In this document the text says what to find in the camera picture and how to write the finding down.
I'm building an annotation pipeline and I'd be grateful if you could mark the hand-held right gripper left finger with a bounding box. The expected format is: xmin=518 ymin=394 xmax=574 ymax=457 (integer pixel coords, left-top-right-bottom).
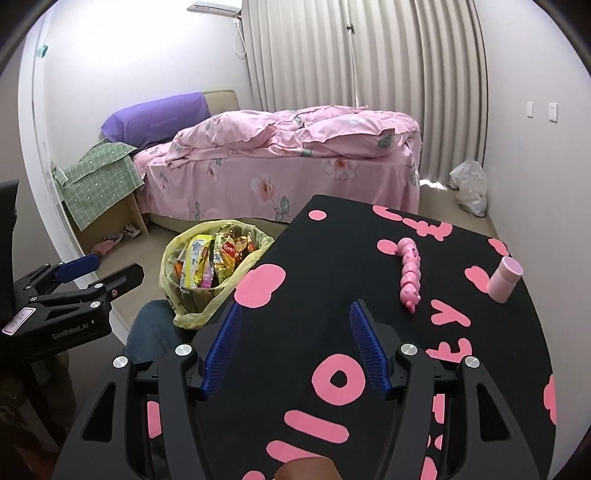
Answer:
xmin=55 ymin=302 xmax=243 ymax=480

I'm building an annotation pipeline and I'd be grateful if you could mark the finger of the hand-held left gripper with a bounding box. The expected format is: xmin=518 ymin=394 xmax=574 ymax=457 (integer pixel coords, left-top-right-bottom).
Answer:
xmin=34 ymin=263 xmax=145 ymax=319
xmin=14 ymin=255 xmax=101 ymax=301

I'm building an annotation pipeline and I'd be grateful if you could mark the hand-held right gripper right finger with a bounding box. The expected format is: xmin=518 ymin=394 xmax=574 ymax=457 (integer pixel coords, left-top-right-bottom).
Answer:
xmin=348 ymin=300 xmax=541 ymax=480

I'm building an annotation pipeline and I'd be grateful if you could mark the bin with yellow plastic bag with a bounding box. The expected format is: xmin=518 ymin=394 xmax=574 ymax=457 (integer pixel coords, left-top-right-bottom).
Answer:
xmin=159 ymin=220 xmax=277 ymax=329

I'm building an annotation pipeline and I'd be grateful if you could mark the yellow snack packet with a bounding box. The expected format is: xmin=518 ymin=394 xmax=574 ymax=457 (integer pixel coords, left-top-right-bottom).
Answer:
xmin=180 ymin=234 xmax=218 ymax=289

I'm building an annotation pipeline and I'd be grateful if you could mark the orange snack packet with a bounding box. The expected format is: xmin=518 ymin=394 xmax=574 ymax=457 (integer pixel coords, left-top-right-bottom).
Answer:
xmin=212 ymin=231 xmax=257 ymax=282

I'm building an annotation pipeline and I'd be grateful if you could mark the person's right hand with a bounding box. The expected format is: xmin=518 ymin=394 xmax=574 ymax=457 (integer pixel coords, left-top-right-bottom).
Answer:
xmin=276 ymin=457 xmax=342 ymax=480

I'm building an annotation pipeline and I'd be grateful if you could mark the pink slipper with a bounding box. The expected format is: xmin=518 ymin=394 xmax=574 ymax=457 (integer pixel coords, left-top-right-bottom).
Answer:
xmin=90 ymin=237 xmax=124 ymax=257

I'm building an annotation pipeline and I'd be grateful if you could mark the person's leg in jeans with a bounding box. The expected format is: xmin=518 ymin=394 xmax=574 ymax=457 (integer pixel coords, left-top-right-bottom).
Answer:
xmin=126 ymin=300 xmax=199 ymax=370

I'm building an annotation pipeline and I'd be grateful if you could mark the wooden nightstand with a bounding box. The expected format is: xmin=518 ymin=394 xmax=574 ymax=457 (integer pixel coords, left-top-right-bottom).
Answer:
xmin=62 ymin=185 xmax=149 ymax=257

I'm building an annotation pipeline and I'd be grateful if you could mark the green checked cloth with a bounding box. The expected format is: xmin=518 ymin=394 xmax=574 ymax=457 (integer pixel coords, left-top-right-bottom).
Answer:
xmin=54 ymin=141 xmax=145 ymax=232

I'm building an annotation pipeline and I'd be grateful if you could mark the pink caterpillar toy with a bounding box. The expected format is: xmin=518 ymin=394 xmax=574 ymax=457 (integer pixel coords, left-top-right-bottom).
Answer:
xmin=394 ymin=237 xmax=423 ymax=315

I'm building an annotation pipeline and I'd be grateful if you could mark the black pink printed tablecloth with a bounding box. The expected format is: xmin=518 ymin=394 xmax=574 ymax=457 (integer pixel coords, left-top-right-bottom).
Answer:
xmin=148 ymin=195 xmax=557 ymax=480

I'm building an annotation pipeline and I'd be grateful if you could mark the pink floral bedsheet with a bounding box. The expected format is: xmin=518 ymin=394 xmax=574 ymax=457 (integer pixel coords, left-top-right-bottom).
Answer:
xmin=131 ymin=134 xmax=423 ymax=222

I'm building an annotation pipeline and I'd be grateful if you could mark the purple pillow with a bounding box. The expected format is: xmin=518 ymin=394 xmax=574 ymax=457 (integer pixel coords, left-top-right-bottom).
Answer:
xmin=100 ymin=92 xmax=211 ymax=148

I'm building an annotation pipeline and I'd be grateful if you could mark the white plastic bag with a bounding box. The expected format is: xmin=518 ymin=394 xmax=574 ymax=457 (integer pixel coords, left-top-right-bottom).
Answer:
xmin=449 ymin=159 xmax=489 ymax=217

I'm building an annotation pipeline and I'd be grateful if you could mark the pink floral duvet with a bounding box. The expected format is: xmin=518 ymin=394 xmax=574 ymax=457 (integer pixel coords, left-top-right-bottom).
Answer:
xmin=166 ymin=105 xmax=421 ymax=169

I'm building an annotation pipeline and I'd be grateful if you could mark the grey striped curtain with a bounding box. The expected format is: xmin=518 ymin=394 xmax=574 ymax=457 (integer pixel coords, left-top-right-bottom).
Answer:
xmin=242 ymin=0 xmax=485 ymax=185

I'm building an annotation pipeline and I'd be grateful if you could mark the white curtain wand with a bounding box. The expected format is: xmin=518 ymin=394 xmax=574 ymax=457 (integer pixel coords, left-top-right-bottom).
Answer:
xmin=346 ymin=23 xmax=364 ymax=109

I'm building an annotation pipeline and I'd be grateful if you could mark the white air conditioner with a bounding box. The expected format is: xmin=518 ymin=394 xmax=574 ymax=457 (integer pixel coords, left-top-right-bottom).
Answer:
xmin=193 ymin=0 xmax=242 ymax=14

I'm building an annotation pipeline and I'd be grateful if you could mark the white hanging cable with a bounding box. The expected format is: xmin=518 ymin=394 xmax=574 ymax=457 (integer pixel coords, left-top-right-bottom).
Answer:
xmin=233 ymin=16 xmax=248 ymax=58

